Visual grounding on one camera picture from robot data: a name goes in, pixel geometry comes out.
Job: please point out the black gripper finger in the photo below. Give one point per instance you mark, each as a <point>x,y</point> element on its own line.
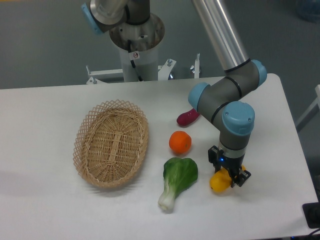
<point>240,178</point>
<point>216,157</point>

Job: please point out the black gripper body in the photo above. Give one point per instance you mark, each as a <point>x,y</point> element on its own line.
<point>233,165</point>

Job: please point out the yellow mango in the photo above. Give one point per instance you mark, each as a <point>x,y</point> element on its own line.
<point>220,181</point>

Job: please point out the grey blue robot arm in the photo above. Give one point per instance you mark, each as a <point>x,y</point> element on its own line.
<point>219,103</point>

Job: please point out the orange fruit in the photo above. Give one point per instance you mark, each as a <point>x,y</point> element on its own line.
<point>180,142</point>

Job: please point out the green bok choy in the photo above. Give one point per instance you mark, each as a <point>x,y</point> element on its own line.
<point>178,174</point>

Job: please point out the purple sweet potato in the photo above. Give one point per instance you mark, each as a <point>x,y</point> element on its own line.
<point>187,118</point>

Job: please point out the black device at edge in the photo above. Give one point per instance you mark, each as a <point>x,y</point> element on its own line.
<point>312,214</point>

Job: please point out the woven wicker basket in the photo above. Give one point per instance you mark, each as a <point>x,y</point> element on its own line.
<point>111,144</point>

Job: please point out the white bracket with bolt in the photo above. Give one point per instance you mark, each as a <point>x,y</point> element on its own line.
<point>195,69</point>

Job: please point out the white frame at right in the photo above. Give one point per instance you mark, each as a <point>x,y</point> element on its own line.
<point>310,112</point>

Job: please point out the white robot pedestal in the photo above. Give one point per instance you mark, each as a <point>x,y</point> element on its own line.
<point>138,47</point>

